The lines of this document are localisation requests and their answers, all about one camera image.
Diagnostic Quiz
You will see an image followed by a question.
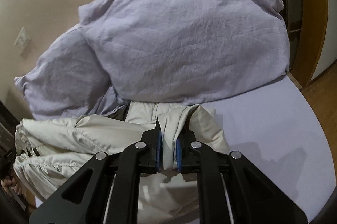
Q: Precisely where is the person's left hand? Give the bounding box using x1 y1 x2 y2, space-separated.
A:
1 177 22 196

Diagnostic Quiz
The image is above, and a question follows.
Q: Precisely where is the white puffer jacket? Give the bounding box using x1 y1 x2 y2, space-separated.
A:
13 102 230 223

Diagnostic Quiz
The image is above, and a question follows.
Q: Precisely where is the right lavender pillow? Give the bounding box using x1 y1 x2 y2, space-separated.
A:
78 0 290 104

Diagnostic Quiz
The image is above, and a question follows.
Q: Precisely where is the white wall socket plate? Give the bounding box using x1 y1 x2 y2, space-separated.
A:
14 26 31 56

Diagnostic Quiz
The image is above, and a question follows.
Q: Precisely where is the lavender bed sheet mattress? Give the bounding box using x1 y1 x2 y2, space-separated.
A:
203 76 336 221

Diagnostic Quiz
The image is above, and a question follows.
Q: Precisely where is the lavender pillow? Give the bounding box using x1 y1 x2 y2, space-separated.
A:
14 25 128 120
78 0 290 104

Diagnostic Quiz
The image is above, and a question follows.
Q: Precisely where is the left lavender pillow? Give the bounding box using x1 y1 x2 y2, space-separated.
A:
14 25 128 120

